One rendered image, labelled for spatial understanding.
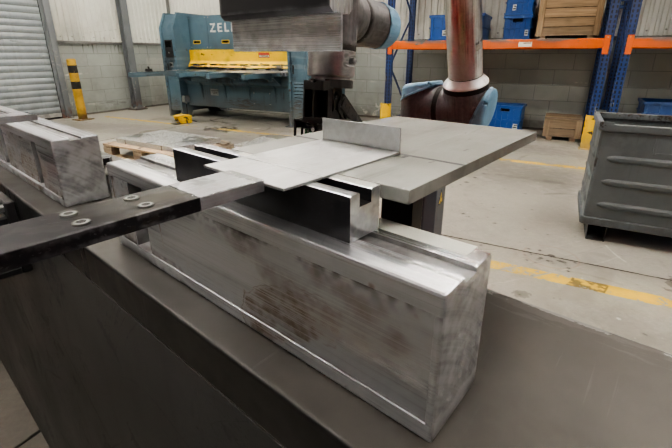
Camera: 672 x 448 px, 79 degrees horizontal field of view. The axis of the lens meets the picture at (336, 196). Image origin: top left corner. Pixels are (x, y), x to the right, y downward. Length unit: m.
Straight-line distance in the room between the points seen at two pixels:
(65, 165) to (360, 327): 0.51
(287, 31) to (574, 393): 0.29
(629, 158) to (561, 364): 2.53
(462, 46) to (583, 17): 5.21
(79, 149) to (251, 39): 0.42
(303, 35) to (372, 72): 7.19
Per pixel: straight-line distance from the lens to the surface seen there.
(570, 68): 6.84
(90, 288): 0.57
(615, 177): 2.86
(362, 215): 0.25
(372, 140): 0.35
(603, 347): 0.38
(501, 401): 0.30
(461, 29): 1.08
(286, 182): 0.26
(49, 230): 0.22
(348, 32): 0.66
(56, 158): 0.67
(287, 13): 0.27
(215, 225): 0.33
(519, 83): 6.88
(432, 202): 1.23
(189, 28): 8.15
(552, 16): 6.27
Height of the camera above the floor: 1.08
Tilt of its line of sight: 19 degrees down
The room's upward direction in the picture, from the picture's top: straight up
